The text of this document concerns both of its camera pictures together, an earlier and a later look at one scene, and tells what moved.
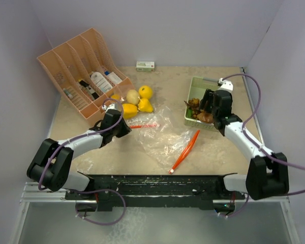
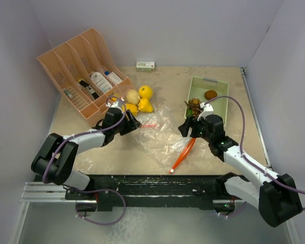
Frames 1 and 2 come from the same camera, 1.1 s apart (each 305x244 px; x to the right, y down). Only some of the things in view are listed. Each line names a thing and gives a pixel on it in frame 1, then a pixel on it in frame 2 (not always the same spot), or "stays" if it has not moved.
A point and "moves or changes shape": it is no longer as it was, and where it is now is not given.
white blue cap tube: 115,79 stays
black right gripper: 208,96 → 192,124
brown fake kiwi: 206,117 moves or changes shape
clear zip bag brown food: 165,143 stays
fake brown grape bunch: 193,104 stays
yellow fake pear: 144,105 stays
